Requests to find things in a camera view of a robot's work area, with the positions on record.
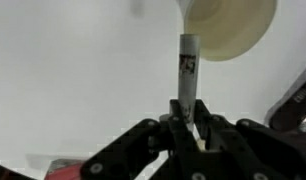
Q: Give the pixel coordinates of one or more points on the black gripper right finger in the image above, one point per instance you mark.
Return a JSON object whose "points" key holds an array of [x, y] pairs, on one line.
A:
{"points": [[253, 149]]}

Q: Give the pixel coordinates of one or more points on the black coffee bag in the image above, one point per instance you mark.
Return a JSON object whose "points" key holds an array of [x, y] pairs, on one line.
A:
{"points": [[290, 111]]}

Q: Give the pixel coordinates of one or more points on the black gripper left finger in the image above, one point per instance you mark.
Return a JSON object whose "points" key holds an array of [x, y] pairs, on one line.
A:
{"points": [[128, 155]]}

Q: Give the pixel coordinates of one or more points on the white paper mug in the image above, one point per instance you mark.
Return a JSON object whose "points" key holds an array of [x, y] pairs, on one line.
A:
{"points": [[227, 28]]}

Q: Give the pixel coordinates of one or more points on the pink tissue box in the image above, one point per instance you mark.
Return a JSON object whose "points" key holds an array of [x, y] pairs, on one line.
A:
{"points": [[64, 169]]}

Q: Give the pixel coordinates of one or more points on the black and white marker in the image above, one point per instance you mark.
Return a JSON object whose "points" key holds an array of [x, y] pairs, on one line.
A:
{"points": [[189, 53]]}

